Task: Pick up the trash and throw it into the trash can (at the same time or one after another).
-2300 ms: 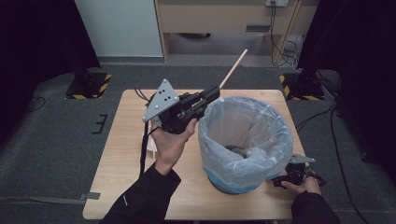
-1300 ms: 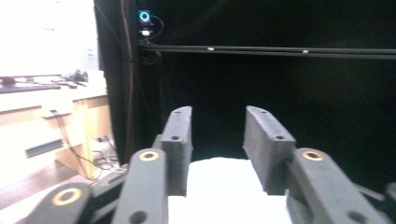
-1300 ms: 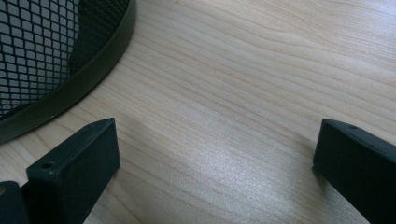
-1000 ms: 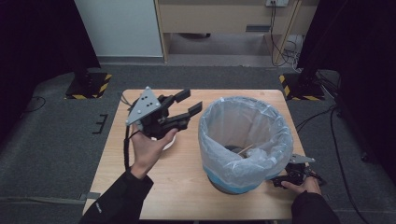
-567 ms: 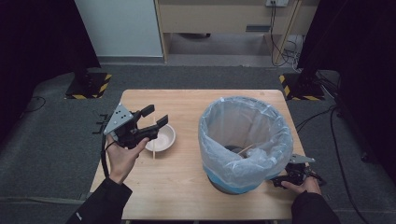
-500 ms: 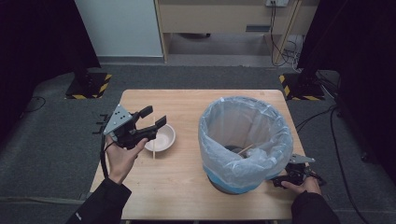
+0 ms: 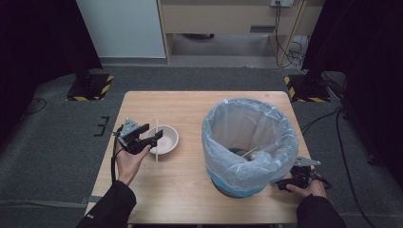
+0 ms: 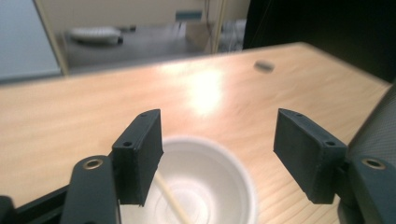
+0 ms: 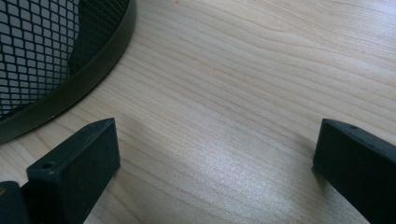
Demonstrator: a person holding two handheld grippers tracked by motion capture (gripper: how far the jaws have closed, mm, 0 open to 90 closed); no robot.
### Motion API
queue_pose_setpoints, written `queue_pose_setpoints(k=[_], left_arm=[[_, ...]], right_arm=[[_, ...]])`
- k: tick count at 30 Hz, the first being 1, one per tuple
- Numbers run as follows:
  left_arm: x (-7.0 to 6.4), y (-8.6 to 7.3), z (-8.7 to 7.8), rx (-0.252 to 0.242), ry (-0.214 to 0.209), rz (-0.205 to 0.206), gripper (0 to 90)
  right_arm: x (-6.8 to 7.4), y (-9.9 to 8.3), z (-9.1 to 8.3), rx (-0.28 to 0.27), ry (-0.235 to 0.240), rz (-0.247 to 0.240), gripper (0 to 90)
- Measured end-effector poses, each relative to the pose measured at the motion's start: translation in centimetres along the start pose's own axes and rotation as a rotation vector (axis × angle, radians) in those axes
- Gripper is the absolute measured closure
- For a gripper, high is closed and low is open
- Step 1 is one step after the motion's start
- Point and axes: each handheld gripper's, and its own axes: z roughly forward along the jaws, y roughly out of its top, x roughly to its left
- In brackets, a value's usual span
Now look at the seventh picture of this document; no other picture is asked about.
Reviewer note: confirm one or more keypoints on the wooden chopstick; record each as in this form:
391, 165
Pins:
156, 126
250, 151

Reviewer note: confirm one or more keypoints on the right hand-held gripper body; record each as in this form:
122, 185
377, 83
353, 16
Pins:
301, 172

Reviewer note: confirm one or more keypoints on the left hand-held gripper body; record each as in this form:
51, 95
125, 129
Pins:
133, 137

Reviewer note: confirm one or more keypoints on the blue bin with plastic liner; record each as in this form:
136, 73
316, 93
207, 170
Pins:
221, 158

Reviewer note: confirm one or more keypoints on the white power outlet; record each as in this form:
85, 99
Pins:
282, 2

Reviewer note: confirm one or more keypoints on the grey trash bin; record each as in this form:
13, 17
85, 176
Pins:
233, 190

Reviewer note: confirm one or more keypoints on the white bowl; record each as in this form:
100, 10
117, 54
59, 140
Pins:
166, 140

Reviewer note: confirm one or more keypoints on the person's right hand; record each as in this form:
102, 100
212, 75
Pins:
312, 190

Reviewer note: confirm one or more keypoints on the striped black stand base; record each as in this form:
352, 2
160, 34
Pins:
92, 87
305, 90

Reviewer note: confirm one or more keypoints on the person's left hand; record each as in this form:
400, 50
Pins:
130, 164

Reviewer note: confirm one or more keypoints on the dark curtain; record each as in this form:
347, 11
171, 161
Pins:
38, 38
364, 41

